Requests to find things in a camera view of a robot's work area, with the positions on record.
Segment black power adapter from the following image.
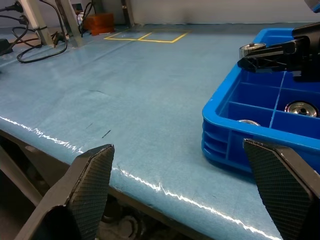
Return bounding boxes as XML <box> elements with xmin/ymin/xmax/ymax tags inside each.
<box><xmin>0</xmin><ymin>38</ymin><xmax>14</xmax><ymax>57</ymax></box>

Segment blue plastic compartment tray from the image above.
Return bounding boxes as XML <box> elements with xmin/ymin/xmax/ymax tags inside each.
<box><xmin>201</xmin><ymin>27</ymin><xmax>320</xmax><ymax>176</ymax></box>

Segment orange box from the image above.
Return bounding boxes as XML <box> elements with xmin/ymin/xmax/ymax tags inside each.
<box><xmin>83</xmin><ymin>12</ymin><xmax>116</xmax><ymax>36</ymax></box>

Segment yellow tape marking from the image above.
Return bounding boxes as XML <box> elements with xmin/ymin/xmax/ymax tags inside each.
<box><xmin>103</xmin><ymin>29</ymin><xmax>192</xmax><ymax>44</ymax></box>

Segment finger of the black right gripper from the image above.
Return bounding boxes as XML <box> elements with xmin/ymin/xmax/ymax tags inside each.
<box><xmin>237</xmin><ymin>55</ymin><xmax>301</xmax><ymax>74</ymax></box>
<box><xmin>243</xmin><ymin>39</ymin><xmax>298</xmax><ymax>59</ymax></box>

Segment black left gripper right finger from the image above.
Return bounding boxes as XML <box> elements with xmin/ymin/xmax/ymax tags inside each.
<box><xmin>242</xmin><ymin>137</ymin><xmax>320</xmax><ymax>240</ymax></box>

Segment looped black cable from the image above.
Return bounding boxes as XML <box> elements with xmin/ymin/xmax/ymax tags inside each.
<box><xmin>11</xmin><ymin>24</ymin><xmax>69</xmax><ymax>64</ymax></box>

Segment black plug with cable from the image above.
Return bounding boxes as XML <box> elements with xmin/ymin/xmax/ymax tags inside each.
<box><xmin>0</xmin><ymin>14</ymin><xmax>29</xmax><ymax>27</ymax></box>

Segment ribbed metal roller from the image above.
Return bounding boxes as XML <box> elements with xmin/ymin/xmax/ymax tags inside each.
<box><xmin>284</xmin><ymin>100</ymin><xmax>320</xmax><ymax>118</ymax></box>
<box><xmin>239</xmin><ymin>42</ymin><xmax>267</xmax><ymax>59</ymax></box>
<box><xmin>236</xmin><ymin>119</ymin><xmax>262</xmax><ymax>127</ymax></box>

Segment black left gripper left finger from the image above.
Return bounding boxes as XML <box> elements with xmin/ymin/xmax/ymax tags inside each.
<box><xmin>13</xmin><ymin>143</ymin><xmax>116</xmax><ymax>240</ymax></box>

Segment black cable bundle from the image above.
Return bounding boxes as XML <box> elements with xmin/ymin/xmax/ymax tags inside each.
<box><xmin>76</xmin><ymin>1</ymin><xmax>94</xmax><ymax>35</ymax></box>

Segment grey metal frame leg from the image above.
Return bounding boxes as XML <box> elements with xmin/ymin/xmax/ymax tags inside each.
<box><xmin>24</xmin><ymin>0</ymin><xmax>54</xmax><ymax>46</ymax></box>
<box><xmin>120</xmin><ymin>0</ymin><xmax>136</xmax><ymax>27</ymax></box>
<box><xmin>55</xmin><ymin>0</ymin><xmax>84</xmax><ymax>48</ymax></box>

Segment white power strip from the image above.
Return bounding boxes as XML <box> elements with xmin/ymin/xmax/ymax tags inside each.
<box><xmin>14</xmin><ymin>0</ymin><xmax>41</xmax><ymax>30</ymax></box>

